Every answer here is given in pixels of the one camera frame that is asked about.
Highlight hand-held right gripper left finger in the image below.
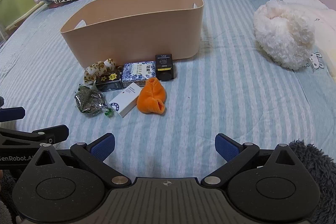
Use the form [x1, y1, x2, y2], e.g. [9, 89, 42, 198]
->
[20, 133, 132, 187]

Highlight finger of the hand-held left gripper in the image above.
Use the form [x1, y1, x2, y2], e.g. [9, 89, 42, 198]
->
[0, 124, 69, 148]
[0, 107, 26, 123]

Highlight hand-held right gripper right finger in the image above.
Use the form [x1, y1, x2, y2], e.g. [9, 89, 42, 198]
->
[201, 133, 305, 187]

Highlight clear bag of dried herbs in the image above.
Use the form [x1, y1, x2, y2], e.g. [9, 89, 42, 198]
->
[74, 85, 115, 118]

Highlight striped bed sheet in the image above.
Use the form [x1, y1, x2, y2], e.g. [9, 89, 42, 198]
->
[0, 0, 336, 188]

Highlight white cardboard box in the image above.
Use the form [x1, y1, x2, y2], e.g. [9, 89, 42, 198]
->
[109, 82, 144, 118]

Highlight dark tissue pack yellow stars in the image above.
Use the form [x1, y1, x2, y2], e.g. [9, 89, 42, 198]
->
[95, 69, 123, 93]

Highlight orange plush cloth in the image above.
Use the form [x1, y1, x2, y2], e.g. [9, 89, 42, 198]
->
[137, 77, 167, 116]

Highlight leopard print scrunchie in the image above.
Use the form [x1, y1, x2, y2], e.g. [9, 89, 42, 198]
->
[84, 58, 117, 85]

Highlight blue patterned tissue pack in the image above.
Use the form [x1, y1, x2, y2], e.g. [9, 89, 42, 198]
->
[120, 60, 157, 88]

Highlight person's grey fuzzy clothing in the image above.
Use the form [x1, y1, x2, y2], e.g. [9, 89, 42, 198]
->
[288, 138, 336, 224]

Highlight black small box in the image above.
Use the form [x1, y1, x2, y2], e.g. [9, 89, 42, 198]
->
[155, 54, 176, 81]

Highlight beige plastic storage bin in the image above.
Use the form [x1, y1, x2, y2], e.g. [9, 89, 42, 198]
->
[60, 0, 205, 69]

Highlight white fluffy plush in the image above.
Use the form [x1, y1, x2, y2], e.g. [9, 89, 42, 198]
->
[253, 0, 316, 70]

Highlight white pillow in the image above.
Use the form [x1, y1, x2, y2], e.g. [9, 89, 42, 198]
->
[291, 0, 336, 77]

